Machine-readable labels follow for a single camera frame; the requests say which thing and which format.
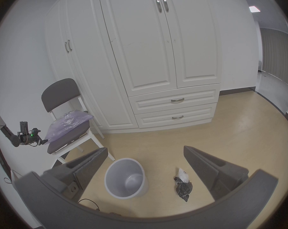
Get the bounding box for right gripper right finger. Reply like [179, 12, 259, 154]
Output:
[183, 146, 249, 202]

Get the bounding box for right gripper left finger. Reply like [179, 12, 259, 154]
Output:
[43, 147, 109, 198]

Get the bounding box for crumpled black plastic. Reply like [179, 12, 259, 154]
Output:
[174, 177, 193, 202]

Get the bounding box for white trash bin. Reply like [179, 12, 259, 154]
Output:
[104, 158, 149, 199]

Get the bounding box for purple plastic bag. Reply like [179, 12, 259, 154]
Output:
[44, 110, 94, 144]

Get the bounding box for crumpled white paper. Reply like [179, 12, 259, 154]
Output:
[177, 168, 190, 183]

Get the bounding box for white chair dark grey cushions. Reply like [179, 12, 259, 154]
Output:
[41, 78, 116, 169]

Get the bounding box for white wardrobe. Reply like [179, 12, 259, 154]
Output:
[45, 0, 221, 134]

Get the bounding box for grey curtain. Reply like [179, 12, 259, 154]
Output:
[260, 28, 288, 89]

